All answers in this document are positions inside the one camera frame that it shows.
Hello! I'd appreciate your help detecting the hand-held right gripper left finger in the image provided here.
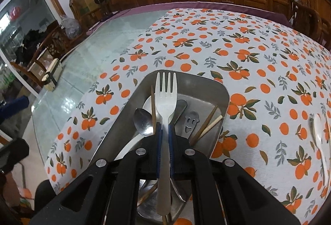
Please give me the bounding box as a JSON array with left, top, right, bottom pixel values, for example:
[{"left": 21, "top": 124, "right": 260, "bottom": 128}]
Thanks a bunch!
[{"left": 30, "top": 123, "right": 163, "bottom": 225}]

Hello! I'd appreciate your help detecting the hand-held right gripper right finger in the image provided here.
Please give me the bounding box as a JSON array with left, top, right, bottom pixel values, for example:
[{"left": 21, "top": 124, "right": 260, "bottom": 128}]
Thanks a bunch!
[{"left": 168, "top": 124, "right": 302, "bottom": 225}]

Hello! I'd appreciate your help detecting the small metal smiley spoon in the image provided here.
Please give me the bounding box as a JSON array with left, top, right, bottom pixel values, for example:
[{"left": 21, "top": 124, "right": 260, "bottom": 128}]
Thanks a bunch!
[{"left": 180, "top": 110, "right": 199, "bottom": 139}]

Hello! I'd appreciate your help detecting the white plastic fork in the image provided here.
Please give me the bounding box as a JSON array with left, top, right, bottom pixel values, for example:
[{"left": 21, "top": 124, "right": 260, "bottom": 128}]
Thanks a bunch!
[{"left": 155, "top": 72, "right": 178, "bottom": 217}]

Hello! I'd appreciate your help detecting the stainless steel tray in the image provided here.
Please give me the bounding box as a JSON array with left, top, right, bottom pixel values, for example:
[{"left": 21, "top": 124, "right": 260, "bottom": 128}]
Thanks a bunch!
[{"left": 93, "top": 69, "right": 230, "bottom": 225}]

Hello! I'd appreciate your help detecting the white plastic spoon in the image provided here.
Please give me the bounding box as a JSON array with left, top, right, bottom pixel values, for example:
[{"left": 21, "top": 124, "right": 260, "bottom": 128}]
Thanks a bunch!
[
  {"left": 114, "top": 96, "right": 156, "bottom": 161},
  {"left": 312, "top": 113, "right": 329, "bottom": 181}
]

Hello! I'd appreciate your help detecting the light wooden chopstick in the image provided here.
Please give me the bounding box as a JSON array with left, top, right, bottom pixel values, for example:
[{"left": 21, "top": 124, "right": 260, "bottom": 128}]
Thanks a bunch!
[{"left": 199, "top": 115, "right": 223, "bottom": 137}]

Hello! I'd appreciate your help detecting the blue object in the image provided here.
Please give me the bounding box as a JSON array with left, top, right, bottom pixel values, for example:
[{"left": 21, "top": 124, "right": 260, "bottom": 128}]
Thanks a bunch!
[{"left": 0, "top": 96, "right": 29, "bottom": 122}]

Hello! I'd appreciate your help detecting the plain wooden chair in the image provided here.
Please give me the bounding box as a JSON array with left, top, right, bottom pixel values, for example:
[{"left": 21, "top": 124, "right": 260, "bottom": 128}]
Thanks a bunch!
[{"left": 10, "top": 23, "right": 78, "bottom": 86}]

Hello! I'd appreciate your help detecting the orange print tablecloth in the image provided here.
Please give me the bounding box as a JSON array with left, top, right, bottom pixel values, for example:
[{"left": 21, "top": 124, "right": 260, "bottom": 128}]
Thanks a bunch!
[{"left": 44, "top": 8, "right": 331, "bottom": 225}]

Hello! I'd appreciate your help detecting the clear plastic bag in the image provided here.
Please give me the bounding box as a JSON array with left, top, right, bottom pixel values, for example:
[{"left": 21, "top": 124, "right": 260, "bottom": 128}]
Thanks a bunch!
[{"left": 61, "top": 15, "right": 81, "bottom": 39}]

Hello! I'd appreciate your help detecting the red lantern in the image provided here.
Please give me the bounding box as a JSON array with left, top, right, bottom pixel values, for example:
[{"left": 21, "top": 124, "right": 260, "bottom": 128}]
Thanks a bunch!
[{"left": 9, "top": 7, "right": 23, "bottom": 20}]

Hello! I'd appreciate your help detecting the carved wooden armchair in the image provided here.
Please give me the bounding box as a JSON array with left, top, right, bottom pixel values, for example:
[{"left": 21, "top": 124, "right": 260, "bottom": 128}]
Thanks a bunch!
[{"left": 290, "top": 0, "right": 331, "bottom": 44}]

